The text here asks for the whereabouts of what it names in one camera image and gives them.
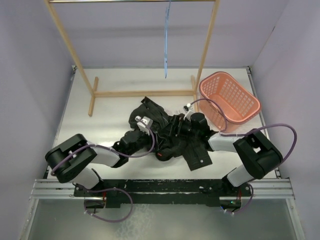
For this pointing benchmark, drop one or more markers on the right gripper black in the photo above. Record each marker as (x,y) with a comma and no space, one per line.
(178,120)

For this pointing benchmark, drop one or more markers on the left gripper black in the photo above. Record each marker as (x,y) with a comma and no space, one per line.
(149,137)

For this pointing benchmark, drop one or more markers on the dark pinstriped shirt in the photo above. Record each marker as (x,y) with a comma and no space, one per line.
(193,148)

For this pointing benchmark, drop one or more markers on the light blue wire hanger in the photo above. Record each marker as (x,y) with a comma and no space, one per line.
(166,25)

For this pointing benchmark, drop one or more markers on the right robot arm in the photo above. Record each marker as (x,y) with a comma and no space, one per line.
(257,153)

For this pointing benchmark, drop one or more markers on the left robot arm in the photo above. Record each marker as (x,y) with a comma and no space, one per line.
(69,160)

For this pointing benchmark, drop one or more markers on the pink plastic basket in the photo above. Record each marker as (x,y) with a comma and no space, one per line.
(226,103)

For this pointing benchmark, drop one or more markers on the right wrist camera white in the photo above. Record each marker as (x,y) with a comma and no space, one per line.
(189,111)

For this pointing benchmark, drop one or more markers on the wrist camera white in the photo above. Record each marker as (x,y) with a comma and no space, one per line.
(189,111)
(144,124)

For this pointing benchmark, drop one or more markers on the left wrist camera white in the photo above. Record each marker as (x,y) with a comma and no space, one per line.
(144,124)

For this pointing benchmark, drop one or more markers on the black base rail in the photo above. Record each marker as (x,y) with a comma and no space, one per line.
(208,192)

